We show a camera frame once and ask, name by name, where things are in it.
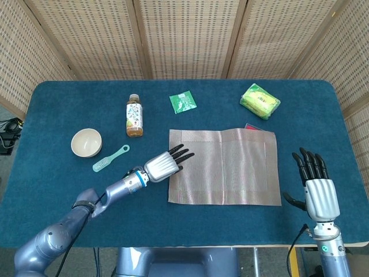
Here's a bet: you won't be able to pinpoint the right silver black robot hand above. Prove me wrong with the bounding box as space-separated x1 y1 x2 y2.
282 147 341 223

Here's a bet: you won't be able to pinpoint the black cables on floor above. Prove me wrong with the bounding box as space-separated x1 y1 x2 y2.
0 117 25 155

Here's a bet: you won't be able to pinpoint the tea bottle with printed label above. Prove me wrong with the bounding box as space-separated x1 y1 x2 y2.
125 93 144 138

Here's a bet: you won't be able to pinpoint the cream white bowl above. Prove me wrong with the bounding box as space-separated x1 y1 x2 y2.
71 128 103 158

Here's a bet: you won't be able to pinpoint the beige woven placemat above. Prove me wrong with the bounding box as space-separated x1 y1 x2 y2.
167 128 283 207

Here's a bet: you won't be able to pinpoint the black cable under table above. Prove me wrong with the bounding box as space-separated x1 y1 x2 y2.
92 247 101 277

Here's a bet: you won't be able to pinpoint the blue-grey robot torso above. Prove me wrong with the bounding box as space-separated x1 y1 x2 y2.
115 246 239 277

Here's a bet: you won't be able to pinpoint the woven wooden folding screen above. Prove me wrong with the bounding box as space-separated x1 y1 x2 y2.
0 0 369 185

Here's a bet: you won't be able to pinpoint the mint green scrub brush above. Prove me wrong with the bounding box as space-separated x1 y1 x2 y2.
92 144 130 173

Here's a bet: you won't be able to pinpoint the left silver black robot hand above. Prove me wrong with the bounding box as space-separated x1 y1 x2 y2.
143 143 195 184

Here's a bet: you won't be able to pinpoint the green yellow tissue pack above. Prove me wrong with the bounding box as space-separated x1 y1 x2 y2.
239 83 281 121

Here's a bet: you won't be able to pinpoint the metal table leg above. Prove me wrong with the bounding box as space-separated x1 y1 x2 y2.
252 247 260 277

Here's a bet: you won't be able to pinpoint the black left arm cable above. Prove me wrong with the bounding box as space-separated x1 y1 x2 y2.
54 166 144 277

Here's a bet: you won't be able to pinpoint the green foil sachet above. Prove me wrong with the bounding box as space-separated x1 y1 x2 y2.
168 90 198 115

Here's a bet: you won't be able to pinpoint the dark teal table cloth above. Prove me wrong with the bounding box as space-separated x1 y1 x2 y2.
0 80 361 248

